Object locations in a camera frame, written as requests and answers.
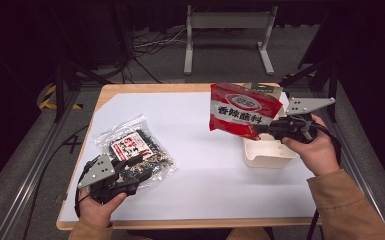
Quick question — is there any black metal stand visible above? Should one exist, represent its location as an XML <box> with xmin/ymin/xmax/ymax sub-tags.
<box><xmin>279</xmin><ymin>59</ymin><xmax>340</xmax><ymax>123</ymax></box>
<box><xmin>52</xmin><ymin>49</ymin><xmax>115</xmax><ymax>123</ymax></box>

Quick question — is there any red seasoning packet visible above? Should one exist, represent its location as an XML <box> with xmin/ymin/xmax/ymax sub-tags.
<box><xmin>208</xmin><ymin>82</ymin><xmax>284</xmax><ymax>141</ymax></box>

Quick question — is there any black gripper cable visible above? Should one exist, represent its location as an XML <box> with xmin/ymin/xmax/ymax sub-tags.
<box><xmin>74</xmin><ymin>161</ymin><xmax>96</xmax><ymax>218</ymax></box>
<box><xmin>308</xmin><ymin>120</ymin><xmax>343</xmax><ymax>168</ymax></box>

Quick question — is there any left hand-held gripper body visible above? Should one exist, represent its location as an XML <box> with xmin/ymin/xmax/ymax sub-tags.
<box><xmin>77</xmin><ymin>153</ymin><xmax>140</xmax><ymax>205</ymax></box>

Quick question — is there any person's left hand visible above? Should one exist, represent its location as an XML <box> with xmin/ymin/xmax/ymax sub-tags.
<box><xmin>78</xmin><ymin>187</ymin><xmax>128</xmax><ymax>229</ymax></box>

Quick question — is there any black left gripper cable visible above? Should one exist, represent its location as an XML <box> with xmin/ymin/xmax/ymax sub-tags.
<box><xmin>74</xmin><ymin>161</ymin><xmax>96</xmax><ymax>218</ymax></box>

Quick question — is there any person's right hand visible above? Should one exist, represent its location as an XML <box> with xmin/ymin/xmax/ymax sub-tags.
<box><xmin>281</xmin><ymin>113</ymin><xmax>342</xmax><ymax>177</ymax></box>

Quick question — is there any bundle of floor cables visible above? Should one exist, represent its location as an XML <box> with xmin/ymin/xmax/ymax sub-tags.
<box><xmin>119</xmin><ymin>27</ymin><xmax>188</xmax><ymax>85</ymax></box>

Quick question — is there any yellow black hazard tape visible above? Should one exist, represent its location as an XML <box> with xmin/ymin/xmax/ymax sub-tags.
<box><xmin>38</xmin><ymin>84</ymin><xmax>83</xmax><ymax>111</ymax></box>

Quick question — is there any white table sheet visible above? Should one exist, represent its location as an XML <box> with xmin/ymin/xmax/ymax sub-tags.
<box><xmin>60</xmin><ymin>91</ymin><xmax>318</xmax><ymax>223</ymax></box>

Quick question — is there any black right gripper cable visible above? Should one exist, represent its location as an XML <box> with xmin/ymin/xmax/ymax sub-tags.
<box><xmin>308</xmin><ymin>120</ymin><xmax>343</xmax><ymax>168</ymax></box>

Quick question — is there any wooden table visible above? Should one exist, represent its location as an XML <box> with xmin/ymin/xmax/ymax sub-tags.
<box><xmin>55</xmin><ymin>82</ymin><xmax>322</xmax><ymax>231</ymax></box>

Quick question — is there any white metal stand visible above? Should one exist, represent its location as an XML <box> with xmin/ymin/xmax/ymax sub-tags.
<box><xmin>183</xmin><ymin>4</ymin><xmax>279</xmax><ymax>76</ymax></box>

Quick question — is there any beige sauce packet green label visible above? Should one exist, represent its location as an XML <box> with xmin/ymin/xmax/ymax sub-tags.
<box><xmin>243</xmin><ymin>82</ymin><xmax>285</xmax><ymax>101</ymax></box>

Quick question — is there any cream plastic container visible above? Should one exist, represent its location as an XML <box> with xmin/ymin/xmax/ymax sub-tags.
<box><xmin>242</xmin><ymin>96</ymin><xmax>299</xmax><ymax>170</ymax></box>

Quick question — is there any clear bag of dried seaweed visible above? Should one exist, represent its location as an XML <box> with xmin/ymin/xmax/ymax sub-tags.
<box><xmin>93</xmin><ymin>114</ymin><xmax>178</xmax><ymax>190</ymax></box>

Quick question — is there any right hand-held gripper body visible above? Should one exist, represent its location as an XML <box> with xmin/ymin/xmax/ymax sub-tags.
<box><xmin>266</xmin><ymin>96</ymin><xmax>336</xmax><ymax>145</ymax></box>

